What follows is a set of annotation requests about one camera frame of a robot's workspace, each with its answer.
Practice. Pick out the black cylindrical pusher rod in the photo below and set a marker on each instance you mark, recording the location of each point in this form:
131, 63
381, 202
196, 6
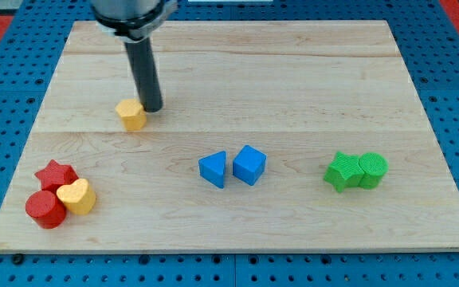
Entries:
142, 63

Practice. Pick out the yellow hexagon block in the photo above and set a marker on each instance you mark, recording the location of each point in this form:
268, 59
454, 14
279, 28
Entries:
131, 114

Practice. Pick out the red star block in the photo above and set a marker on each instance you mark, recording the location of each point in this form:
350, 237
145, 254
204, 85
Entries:
55, 175

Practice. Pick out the green star block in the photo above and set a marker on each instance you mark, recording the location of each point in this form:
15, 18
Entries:
344, 171

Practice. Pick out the blue triangle block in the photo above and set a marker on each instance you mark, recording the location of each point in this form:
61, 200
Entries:
213, 168

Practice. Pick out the blue cube block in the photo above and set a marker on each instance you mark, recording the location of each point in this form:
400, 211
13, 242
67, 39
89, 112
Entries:
249, 164

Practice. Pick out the yellow heart block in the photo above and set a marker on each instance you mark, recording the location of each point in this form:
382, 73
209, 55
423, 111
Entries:
78, 197

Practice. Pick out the wooden board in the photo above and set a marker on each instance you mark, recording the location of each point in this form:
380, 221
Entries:
297, 91

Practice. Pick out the red cylinder block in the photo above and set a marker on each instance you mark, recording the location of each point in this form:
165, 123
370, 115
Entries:
45, 208

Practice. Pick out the green cylinder block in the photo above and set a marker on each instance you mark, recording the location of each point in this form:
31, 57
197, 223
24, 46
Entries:
374, 166

